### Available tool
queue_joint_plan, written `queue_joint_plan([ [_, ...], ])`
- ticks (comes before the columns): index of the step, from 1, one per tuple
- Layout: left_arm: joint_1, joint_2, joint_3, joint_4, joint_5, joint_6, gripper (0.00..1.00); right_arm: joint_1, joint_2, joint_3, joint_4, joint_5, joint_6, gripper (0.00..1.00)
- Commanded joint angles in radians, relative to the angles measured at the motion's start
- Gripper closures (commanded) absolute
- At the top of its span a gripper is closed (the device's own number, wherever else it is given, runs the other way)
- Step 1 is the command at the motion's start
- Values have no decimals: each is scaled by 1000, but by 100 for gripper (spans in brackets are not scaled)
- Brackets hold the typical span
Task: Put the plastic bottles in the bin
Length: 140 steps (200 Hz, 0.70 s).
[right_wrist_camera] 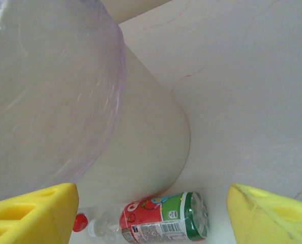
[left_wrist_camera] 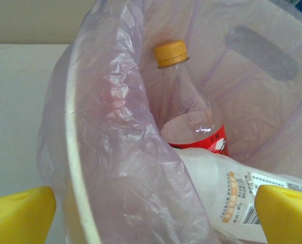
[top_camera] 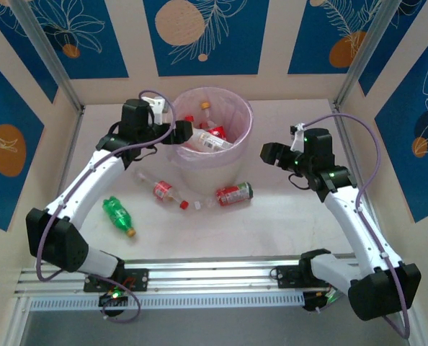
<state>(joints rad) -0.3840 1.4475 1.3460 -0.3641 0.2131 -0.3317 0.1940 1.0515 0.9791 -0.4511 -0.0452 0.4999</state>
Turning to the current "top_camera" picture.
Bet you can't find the red-label bottle with yellow cap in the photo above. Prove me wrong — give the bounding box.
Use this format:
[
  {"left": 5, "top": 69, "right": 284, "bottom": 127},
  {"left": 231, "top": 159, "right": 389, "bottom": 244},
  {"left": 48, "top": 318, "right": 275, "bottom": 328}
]
[{"left": 198, "top": 101, "right": 229, "bottom": 142}]

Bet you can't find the clear bottle with white label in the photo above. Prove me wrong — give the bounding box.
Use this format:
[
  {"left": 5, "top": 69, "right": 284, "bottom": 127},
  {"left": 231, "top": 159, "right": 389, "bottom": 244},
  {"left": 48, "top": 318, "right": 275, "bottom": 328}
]
[{"left": 188, "top": 128, "right": 233, "bottom": 152}]

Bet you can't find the red-green label white-cap bottle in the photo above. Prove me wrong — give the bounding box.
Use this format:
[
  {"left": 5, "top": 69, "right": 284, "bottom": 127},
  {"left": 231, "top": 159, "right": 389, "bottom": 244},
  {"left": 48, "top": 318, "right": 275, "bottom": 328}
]
[{"left": 194, "top": 181, "right": 254, "bottom": 210}]

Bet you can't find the green bottle with yellow cap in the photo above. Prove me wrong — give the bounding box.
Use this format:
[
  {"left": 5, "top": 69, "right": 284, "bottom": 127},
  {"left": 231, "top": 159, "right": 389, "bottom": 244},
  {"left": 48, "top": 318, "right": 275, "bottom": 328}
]
[{"left": 102, "top": 195, "right": 138, "bottom": 238}]

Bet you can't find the white round waste bin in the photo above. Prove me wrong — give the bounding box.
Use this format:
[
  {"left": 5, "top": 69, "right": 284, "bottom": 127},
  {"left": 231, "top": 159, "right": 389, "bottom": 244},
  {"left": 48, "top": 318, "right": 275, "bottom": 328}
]
[{"left": 166, "top": 86, "right": 254, "bottom": 195}]

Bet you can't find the right controller board green light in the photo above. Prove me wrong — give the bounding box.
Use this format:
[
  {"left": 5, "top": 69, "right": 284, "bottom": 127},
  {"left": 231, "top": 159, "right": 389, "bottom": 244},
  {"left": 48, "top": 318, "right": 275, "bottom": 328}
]
[{"left": 302, "top": 291, "right": 339, "bottom": 313}]

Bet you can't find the controller board green light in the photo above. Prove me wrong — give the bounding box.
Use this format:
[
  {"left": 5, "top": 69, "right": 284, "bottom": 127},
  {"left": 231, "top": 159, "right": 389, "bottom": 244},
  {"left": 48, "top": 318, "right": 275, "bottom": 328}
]
[
  {"left": 302, "top": 291, "right": 339, "bottom": 313},
  {"left": 98, "top": 290, "right": 129, "bottom": 308}
]

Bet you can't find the left controller board green light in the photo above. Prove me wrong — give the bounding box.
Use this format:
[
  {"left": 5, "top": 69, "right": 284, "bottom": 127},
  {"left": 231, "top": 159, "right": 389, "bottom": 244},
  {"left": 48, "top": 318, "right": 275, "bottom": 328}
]
[{"left": 98, "top": 290, "right": 129, "bottom": 308}]

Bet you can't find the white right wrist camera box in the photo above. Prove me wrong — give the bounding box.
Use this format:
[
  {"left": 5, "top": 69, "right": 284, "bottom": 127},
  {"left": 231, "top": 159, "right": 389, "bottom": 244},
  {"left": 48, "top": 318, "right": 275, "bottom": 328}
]
[{"left": 289, "top": 122, "right": 307, "bottom": 152}]

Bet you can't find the aluminium table side rail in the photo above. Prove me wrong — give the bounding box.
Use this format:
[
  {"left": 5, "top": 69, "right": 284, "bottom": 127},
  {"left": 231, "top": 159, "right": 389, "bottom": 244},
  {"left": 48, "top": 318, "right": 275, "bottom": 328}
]
[
  {"left": 57, "top": 107, "right": 87, "bottom": 188},
  {"left": 331, "top": 100, "right": 379, "bottom": 223}
]

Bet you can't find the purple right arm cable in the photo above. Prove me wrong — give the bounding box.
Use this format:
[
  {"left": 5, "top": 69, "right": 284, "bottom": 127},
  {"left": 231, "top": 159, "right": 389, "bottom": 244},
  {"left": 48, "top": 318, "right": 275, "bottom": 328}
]
[{"left": 302, "top": 112, "right": 412, "bottom": 340}]

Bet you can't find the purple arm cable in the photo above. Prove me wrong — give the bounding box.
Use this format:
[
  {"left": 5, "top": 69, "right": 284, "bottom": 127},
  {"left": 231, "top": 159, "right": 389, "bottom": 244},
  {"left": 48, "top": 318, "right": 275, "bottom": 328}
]
[
  {"left": 36, "top": 89, "right": 175, "bottom": 323},
  {"left": 302, "top": 112, "right": 412, "bottom": 340}
]

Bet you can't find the aluminium frame post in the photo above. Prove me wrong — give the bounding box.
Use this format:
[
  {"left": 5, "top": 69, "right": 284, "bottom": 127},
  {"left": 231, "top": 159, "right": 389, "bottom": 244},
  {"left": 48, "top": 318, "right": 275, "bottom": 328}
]
[
  {"left": 331, "top": 0, "right": 406, "bottom": 109},
  {"left": 9, "top": 0, "right": 86, "bottom": 115}
]

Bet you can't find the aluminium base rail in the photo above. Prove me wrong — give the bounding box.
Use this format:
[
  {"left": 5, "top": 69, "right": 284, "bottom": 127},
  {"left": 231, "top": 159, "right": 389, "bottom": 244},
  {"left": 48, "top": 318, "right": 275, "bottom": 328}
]
[{"left": 14, "top": 256, "right": 415, "bottom": 296}]

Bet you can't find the white slotted cable duct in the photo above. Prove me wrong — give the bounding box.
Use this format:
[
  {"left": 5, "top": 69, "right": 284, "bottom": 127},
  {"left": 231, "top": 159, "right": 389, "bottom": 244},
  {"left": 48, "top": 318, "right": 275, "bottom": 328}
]
[{"left": 29, "top": 291, "right": 306, "bottom": 311}]

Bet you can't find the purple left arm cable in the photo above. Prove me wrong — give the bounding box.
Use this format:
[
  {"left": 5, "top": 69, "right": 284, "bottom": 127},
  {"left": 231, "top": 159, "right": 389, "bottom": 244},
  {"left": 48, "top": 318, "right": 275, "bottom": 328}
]
[{"left": 36, "top": 89, "right": 175, "bottom": 323}]

